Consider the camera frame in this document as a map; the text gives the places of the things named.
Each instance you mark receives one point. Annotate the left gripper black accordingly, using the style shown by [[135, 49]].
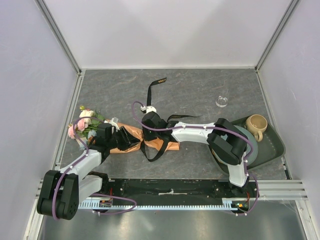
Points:
[[128, 140]]

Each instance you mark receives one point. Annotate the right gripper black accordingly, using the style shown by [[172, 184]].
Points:
[[146, 136]]

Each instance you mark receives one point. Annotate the artificial flower bunch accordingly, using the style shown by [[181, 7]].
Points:
[[86, 127]]

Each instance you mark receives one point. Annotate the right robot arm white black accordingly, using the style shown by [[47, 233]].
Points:
[[230, 150]]

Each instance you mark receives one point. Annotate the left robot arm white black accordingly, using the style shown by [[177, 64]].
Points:
[[63, 190]]

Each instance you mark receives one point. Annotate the clear glass vase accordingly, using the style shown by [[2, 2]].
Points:
[[221, 101]]

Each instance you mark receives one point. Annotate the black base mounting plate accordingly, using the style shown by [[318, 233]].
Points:
[[177, 191]]

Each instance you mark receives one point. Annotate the blue-grey ceramic plate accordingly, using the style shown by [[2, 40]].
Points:
[[252, 157]]

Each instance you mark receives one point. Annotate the beige ceramic mug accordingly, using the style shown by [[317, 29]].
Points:
[[256, 124]]

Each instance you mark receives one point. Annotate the dark green tray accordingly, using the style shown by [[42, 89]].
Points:
[[270, 148]]

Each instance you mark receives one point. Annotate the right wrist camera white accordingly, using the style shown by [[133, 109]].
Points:
[[147, 109]]

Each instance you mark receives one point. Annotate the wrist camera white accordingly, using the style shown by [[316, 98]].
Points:
[[113, 122], [147, 109]]

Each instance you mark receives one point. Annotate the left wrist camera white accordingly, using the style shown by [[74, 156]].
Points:
[[113, 122]]

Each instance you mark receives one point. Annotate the grey slotted cable duct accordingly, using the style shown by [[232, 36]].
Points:
[[95, 203]]

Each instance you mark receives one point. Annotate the left aluminium frame post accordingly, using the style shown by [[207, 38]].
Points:
[[43, 7]]

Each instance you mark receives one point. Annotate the aluminium frame post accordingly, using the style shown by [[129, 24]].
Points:
[[43, 7], [277, 33]]

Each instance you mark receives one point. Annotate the right aluminium frame post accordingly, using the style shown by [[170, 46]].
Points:
[[277, 33]]

